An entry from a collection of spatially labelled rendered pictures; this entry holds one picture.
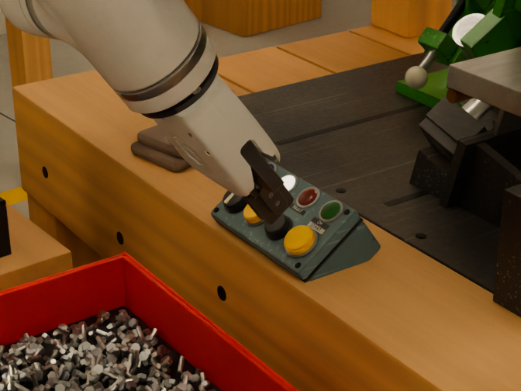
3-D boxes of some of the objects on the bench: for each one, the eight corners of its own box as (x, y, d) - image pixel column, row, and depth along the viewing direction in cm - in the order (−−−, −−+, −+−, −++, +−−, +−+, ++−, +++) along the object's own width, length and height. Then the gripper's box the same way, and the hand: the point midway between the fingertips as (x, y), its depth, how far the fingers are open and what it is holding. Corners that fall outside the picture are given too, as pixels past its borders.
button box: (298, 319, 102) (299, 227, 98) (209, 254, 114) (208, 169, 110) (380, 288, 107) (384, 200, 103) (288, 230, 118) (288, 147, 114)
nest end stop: (469, 180, 116) (455, 157, 112) (432, 147, 120) (417, 124, 116) (477, 172, 116) (464, 148, 113) (440, 140, 120) (426, 116, 116)
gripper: (254, 61, 82) (360, 209, 94) (153, 13, 93) (258, 151, 105) (184, 134, 81) (299, 275, 93) (89, 77, 92) (203, 209, 104)
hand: (267, 195), depth 98 cm, fingers closed
